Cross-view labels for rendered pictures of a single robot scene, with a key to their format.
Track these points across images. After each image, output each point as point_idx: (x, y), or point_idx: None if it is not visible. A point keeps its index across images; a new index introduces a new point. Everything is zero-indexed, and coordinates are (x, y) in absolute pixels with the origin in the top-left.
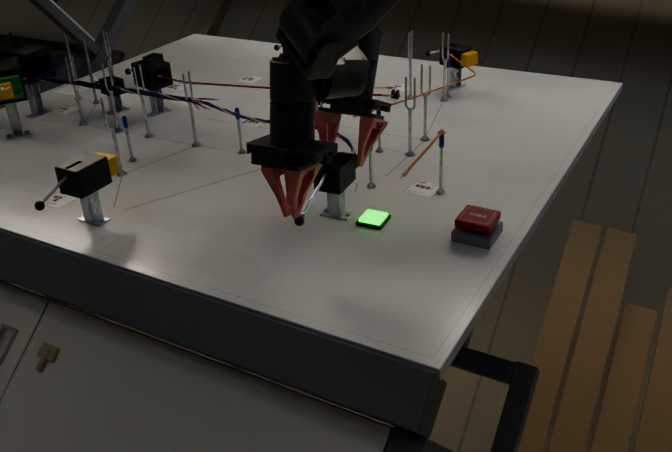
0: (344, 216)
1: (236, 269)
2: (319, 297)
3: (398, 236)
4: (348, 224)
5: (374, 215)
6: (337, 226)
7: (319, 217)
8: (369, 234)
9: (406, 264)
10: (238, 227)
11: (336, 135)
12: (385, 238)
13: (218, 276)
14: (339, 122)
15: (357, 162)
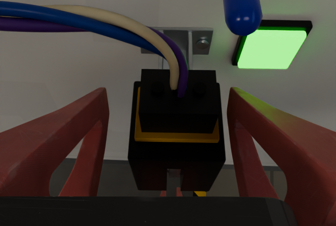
0: (198, 48)
1: (119, 143)
2: (229, 150)
3: (325, 67)
4: (215, 60)
5: (272, 53)
6: (196, 69)
7: (145, 56)
8: (265, 73)
9: (332, 109)
10: (40, 102)
11: (70, 122)
12: (298, 75)
13: (111, 150)
14: (33, 158)
15: (228, 125)
